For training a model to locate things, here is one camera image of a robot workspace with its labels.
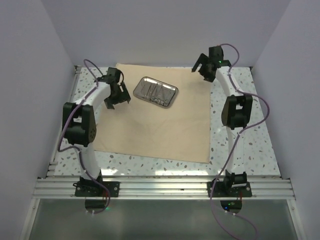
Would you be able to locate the steel instrument tray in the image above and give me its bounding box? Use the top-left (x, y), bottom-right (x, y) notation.
top-left (133, 76), bottom-right (179, 109)

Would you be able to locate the steel surgical instruments set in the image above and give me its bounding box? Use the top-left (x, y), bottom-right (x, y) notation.
top-left (140, 83), bottom-right (172, 107)

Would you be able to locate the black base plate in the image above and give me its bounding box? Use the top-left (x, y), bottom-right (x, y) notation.
top-left (73, 181), bottom-right (120, 198)
top-left (206, 181), bottom-right (253, 198)

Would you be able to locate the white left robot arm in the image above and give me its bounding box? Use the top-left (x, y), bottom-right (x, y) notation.
top-left (58, 67), bottom-right (131, 197)

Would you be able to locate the beige cloth wrap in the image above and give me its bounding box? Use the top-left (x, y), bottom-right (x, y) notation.
top-left (93, 63), bottom-right (211, 163)

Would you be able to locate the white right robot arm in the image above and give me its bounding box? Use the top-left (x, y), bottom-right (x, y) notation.
top-left (191, 45), bottom-right (253, 197)

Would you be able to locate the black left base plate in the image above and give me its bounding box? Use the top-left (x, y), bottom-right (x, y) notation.
top-left (73, 181), bottom-right (120, 198)

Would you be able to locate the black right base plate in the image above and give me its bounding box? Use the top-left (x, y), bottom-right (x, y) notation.
top-left (206, 181), bottom-right (253, 198)

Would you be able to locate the aluminium front rail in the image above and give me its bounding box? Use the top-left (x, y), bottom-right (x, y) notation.
top-left (32, 176), bottom-right (295, 200)

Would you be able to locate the aluminium side rail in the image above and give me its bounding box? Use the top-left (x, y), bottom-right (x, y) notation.
top-left (46, 65), bottom-right (81, 178)

